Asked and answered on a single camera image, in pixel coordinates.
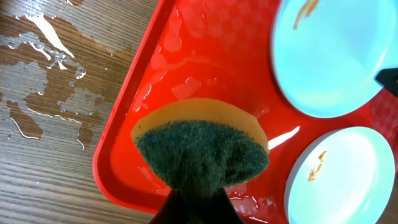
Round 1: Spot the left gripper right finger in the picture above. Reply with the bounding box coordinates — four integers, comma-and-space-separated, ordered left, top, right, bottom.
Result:
208, 188, 244, 224

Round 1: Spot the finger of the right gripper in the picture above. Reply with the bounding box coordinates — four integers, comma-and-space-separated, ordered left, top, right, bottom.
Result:
375, 67, 398, 97

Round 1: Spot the light blue plate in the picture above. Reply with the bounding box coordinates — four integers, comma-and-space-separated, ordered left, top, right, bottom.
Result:
271, 0, 397, 118
284, 126, 395, 223

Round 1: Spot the green and orange sponge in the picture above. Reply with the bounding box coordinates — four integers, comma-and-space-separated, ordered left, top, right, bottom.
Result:
131, 98, 269, 212

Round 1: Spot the red plastic tray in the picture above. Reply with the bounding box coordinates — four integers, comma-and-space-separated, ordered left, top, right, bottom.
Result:
93, 1, 397, 223

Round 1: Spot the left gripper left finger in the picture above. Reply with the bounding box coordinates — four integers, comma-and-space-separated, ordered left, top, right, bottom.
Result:
149, 190, 188, 224

